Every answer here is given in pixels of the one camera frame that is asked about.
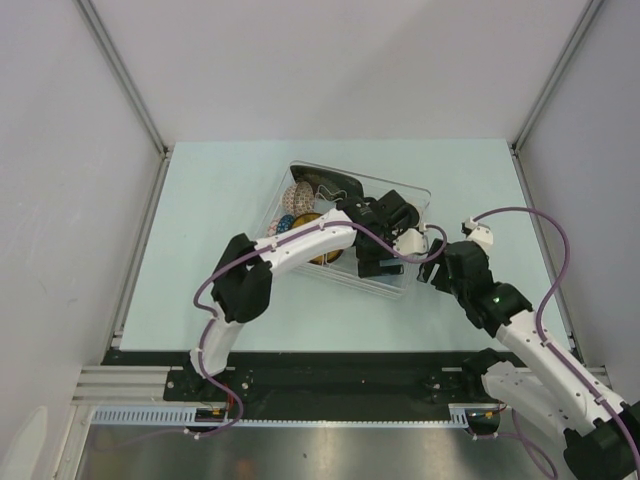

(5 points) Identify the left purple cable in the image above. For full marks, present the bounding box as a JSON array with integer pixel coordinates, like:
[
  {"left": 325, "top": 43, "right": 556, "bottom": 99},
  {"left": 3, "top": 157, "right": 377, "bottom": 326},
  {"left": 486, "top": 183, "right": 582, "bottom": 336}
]
[{"left": 94, "top": 222, "right": 449, "bottom": 446}]

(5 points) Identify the black floral square plate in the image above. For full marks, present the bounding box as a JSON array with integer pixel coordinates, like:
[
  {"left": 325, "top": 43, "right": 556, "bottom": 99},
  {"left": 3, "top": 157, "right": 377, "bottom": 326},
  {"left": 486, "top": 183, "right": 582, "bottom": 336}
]
[{"left": 289, "top": 164, "right": 364, "bottom": 199}]

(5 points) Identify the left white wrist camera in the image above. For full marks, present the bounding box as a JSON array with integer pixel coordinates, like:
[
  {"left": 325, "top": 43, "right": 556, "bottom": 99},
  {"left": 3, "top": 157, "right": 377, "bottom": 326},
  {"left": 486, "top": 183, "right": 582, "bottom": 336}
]
[{"left": 393, "top": 227, "right": 429, "bottom": 257}]

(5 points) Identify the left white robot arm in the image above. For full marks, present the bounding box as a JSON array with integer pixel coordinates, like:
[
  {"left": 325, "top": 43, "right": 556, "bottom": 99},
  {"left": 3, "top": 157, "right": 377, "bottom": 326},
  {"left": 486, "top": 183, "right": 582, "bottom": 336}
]
[{"left": 185, "top": 190, "right": 426, "bottom": 400}]

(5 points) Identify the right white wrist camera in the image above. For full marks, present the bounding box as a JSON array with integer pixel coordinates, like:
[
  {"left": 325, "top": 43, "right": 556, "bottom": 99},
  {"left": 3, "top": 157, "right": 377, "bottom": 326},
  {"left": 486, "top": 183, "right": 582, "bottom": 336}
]
[{"left": 461, "top": 217, "right": 494, "bottom": 250}]

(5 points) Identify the red-white patterned bowl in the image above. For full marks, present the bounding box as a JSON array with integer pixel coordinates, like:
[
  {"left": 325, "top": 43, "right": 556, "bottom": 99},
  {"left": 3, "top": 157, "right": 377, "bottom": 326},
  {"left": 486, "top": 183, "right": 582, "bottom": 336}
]
[{"left": 281, "top": 181, "right": 315, "bottom": 217}]

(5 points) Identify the red black mug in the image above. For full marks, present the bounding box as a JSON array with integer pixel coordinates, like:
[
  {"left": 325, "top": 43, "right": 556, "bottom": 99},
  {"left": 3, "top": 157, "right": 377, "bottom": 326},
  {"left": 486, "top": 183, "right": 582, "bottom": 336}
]
[{"left": 391, "top": 203, "right": 420, "bottom": 236}]

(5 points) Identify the yellow round plate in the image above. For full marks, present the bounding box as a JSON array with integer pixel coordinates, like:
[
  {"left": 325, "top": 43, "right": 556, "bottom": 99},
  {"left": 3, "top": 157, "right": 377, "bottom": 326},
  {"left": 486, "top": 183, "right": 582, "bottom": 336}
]
[{"left": 288, "top": 210, "right": 355, "bottom": 265}]

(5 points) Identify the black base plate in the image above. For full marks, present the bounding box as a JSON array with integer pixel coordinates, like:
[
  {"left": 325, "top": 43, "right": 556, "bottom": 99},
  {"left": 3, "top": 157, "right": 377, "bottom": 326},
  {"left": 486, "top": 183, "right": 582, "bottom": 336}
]
[{"left": 102, "top": 349, "right": 519, "bottom": 421}]

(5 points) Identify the clear wire dish rack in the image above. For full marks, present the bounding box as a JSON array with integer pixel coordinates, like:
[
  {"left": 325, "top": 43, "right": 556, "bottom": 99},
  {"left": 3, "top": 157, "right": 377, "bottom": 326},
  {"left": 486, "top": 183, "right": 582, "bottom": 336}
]
[{"left": 257, "top": 161, "right": 431, "bottom": 298}]

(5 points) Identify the grey cable duct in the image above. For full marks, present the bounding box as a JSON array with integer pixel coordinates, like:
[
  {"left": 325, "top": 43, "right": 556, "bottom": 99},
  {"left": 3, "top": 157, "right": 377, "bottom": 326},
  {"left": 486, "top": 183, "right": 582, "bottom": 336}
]
[{"left": 91, "top": 404, "right": 500, "bottom": 429}]

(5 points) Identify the blue patterned bowl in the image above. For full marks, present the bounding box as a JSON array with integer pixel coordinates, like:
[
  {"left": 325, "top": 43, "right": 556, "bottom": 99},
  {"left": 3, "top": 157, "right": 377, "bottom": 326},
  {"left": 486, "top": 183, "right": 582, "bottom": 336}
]
[{"left": 266, "top": 214, "right": 295, "bottom": 237}]

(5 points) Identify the light blue cup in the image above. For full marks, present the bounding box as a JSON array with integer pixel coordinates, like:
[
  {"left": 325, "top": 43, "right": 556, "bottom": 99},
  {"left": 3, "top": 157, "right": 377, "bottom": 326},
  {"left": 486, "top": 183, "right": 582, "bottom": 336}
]
[{"left": 375, "top": 258, "right": 404, "bottom": 277}]

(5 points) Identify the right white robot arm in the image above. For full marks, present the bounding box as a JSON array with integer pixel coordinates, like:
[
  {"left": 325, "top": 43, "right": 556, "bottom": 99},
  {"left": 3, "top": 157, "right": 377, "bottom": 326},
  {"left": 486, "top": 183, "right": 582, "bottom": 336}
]
[{"left": 418, "top": 239, "right": 639, "bottom": 479}]

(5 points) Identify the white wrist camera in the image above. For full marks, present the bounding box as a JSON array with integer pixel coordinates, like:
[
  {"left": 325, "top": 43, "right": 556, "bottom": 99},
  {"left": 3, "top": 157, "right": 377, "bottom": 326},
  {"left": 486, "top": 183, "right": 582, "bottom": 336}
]
[
  {"left": 461, "top": 217, "right": 494, "bottom": 250},
  {"left": 393, "top": 227, "right": 429, "bottom": 257}
]

